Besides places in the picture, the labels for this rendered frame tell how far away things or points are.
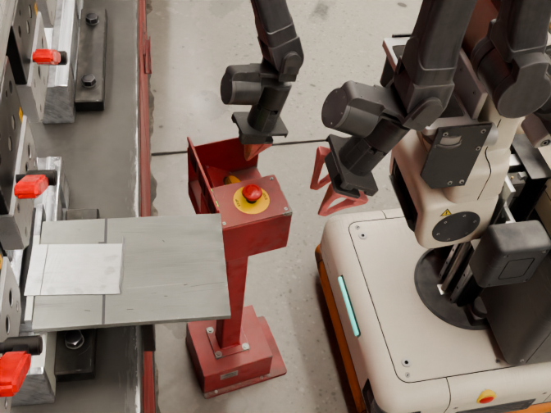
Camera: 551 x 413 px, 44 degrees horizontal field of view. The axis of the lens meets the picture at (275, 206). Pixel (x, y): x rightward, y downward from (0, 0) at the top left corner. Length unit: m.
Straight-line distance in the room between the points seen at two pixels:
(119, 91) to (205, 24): 1.68
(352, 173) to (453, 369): 0.90
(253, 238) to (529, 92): 0.63
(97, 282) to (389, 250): 1.14
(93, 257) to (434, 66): 0.54
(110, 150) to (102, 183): 0.08
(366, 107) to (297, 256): 1.35
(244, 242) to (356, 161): 0.43
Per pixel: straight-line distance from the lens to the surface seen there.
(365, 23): 3.21
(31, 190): 0.69
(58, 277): 1.00
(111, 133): 1.35
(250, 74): 1.25
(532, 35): 0.95
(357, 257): 1.93
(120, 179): 1.27
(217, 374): 1.89
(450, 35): 0.90
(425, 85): 0.93
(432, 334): 1.85
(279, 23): 1.22
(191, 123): 2.62
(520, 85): 0.97
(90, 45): 1.51
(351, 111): 0.93
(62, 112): 1.36
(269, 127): 1.33
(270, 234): 1.38
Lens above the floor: 1.82
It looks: 51 degrees down
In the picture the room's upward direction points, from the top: 8 degrees clockwise
